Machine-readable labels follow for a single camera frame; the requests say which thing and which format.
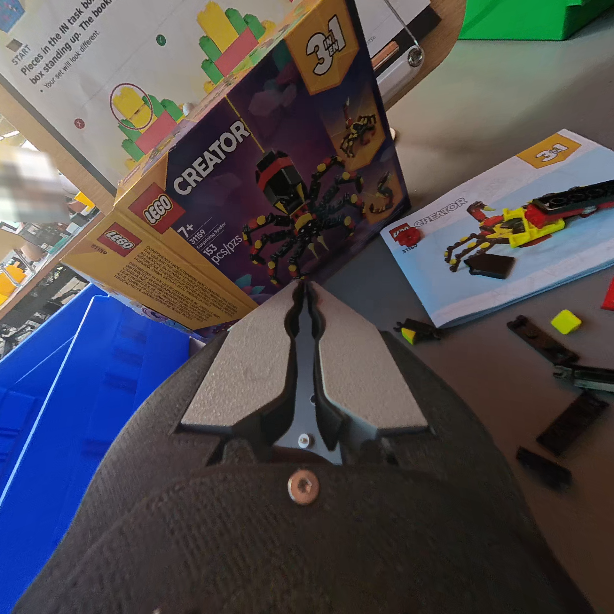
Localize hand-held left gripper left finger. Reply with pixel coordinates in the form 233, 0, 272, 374
180, 279, 307, 449

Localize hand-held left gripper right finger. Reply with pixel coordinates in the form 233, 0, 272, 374
308, 281, 430, 465

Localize black yellow lego wedge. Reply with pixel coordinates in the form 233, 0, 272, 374
394, 318, 444, 344

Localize lego pieces pile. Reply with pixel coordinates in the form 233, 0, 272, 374
506, 278, 614, 490

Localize black lego slope tile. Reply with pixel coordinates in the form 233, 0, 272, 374
466, 253, 516, 280

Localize purple cardboard lego box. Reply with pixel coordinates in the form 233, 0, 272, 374
61, 0, 412, 332

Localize brown Lego plate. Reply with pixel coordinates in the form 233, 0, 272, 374
528, 180, 614, 216

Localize blue plastic bin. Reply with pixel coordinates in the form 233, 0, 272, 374
0, 283, 212, 610

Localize scorpion cover instruction booklet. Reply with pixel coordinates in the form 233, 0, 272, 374
380, 129, 614, 329

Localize instruction sheet on wooden board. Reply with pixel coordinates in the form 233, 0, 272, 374
0, 0, 468, 216

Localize green plastic bin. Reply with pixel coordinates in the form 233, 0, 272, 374
458, 0, 614, 41

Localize metal wire clip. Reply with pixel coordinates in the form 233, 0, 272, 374
384, 0, 425, 68

